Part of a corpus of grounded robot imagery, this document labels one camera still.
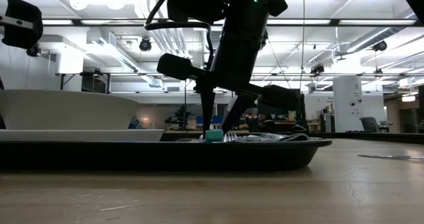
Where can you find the black computer monitor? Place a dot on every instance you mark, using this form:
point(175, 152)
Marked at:
point(302, 113)

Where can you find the grey cloth napkin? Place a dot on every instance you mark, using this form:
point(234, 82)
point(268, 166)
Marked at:
point(295, 138)

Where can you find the white plate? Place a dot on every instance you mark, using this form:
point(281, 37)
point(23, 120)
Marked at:
point(79, 135)

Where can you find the grey office chair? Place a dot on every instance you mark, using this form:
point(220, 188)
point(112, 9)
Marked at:
point(368, 123)

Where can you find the black ceiling-hung camera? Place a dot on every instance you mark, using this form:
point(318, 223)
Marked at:
point(317, 69)
point(145, 45)
point(33, 51)
point(380, 46)

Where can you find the black metal rig stand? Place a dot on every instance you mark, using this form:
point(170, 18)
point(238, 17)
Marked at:
point(62, 83)

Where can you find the black background robot arm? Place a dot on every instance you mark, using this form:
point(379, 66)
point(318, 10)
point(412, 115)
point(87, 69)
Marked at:
point(180, 119)

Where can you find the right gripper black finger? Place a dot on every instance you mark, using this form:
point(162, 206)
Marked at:
point(207, 108)
point(240, 108)

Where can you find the white pillar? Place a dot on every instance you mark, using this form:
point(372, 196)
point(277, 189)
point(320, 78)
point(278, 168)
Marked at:
point(348, 98)

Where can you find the beige bowl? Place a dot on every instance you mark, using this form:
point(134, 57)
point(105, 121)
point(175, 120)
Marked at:
point(66, 109)

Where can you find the person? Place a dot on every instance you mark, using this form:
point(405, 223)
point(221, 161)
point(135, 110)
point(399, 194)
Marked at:
point(260, 118)

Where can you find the black aluminium table frame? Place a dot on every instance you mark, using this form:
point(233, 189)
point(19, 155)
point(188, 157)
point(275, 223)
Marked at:
point(381, 138)

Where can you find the black serving tray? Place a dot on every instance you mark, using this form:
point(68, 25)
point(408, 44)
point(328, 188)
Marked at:
point(165, 157)

